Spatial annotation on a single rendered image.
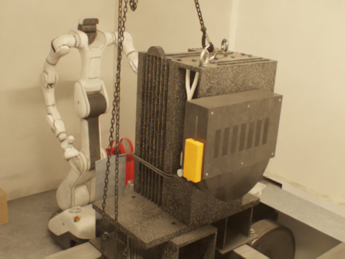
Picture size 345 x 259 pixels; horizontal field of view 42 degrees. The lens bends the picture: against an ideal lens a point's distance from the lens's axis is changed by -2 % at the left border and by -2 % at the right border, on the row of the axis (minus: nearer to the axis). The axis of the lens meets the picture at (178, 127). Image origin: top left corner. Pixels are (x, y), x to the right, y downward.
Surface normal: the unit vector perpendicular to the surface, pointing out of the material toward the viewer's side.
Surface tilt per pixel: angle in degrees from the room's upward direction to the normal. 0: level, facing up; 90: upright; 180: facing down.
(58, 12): 90
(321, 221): 0
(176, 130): 90
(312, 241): 90
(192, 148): 90
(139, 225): 0
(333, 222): 0
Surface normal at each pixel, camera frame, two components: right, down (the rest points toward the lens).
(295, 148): -0.76, 0.15
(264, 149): 0.65, 0.27
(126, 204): 0.06, -0.95
